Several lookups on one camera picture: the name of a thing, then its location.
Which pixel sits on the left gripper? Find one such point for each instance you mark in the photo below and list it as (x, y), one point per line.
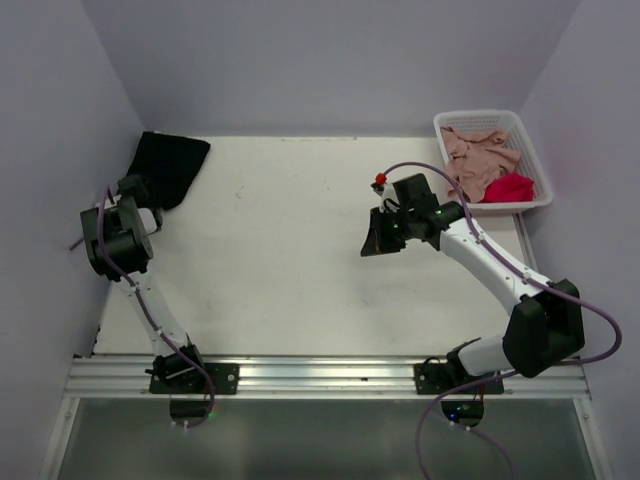
(148, 189)

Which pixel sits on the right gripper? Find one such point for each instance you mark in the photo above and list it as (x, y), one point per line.
(377, 242)

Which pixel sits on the black t shirt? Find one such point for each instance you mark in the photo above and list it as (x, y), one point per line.
(169, 164)

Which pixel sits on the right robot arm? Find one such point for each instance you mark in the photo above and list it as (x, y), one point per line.
(545, 324)

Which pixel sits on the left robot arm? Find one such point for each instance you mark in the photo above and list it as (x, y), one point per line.
(116, 235)

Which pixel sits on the beige t shirt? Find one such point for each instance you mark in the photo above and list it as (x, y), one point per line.
(475, 160)

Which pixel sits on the red t shirt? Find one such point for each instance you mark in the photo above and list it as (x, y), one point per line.
(510, 188)

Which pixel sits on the white plastic basket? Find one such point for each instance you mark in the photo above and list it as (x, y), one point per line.
(518, 139)

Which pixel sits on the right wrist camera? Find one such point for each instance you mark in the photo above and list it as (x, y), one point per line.
(388, 197)

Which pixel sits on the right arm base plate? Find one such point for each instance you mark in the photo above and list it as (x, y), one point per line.
(434, 378)

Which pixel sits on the aluminium mounting rail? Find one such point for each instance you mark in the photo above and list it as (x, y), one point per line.
(297, 377)

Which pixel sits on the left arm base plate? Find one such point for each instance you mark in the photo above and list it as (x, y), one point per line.
(225, 378)

